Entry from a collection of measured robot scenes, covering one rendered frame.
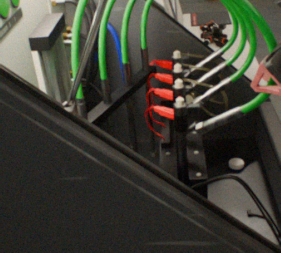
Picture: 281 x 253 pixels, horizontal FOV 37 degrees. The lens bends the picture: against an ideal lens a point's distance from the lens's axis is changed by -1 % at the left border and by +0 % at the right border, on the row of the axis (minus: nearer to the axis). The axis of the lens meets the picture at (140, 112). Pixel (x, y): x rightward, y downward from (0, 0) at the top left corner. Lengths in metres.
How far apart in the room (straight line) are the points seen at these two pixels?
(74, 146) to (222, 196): 0.65
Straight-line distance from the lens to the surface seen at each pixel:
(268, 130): 1.11
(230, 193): 1.09
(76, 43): 0.79
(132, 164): 0.50
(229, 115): 0.72
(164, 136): 0.99
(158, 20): 1.10
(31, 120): 0.48
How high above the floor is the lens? 1.55
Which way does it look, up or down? 31 degrees down
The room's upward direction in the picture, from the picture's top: 6 degrees counter-clockwise
